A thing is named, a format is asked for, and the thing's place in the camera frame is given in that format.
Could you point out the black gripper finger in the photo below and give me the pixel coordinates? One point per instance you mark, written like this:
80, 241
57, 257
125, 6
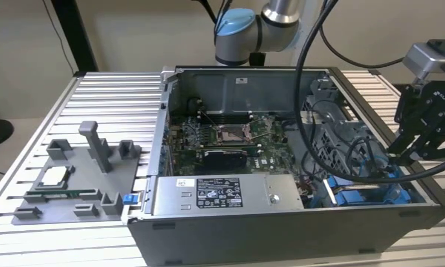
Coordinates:
400, 147
437, 147

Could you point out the hard disk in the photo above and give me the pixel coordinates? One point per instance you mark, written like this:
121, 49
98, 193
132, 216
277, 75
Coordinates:
346, 192

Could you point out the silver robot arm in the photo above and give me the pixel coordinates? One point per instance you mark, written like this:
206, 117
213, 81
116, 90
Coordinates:
237, 44

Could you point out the grey metal disk bay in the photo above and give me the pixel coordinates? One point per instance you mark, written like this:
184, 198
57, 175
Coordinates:
329, 139

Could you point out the green motherboard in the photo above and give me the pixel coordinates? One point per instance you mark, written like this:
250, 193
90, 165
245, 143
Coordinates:
270, 150

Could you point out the CPU socket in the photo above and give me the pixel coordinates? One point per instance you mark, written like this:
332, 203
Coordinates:
228, 133

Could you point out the black graphics card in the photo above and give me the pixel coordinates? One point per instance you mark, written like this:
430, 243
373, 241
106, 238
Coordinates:
224, 158

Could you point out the black PC case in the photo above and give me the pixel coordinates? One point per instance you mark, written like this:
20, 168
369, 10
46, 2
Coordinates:
244, 242

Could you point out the silver power supply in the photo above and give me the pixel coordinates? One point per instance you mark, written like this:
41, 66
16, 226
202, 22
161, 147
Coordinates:
170, 197

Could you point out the blue case latch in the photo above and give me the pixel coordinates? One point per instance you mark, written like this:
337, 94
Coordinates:
129, 199

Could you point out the grey parts rack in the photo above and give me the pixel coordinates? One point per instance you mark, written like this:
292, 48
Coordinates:
77, 167

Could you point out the green RAM stick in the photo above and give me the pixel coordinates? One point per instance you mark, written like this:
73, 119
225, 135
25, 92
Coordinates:
70, 193

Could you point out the silver CPU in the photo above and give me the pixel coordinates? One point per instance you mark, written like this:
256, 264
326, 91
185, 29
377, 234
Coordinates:
54, 176

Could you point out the black upright pole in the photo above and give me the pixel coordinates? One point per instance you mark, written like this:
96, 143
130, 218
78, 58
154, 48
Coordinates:
73, 33

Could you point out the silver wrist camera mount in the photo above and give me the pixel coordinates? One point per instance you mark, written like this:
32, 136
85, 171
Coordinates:
422, 59

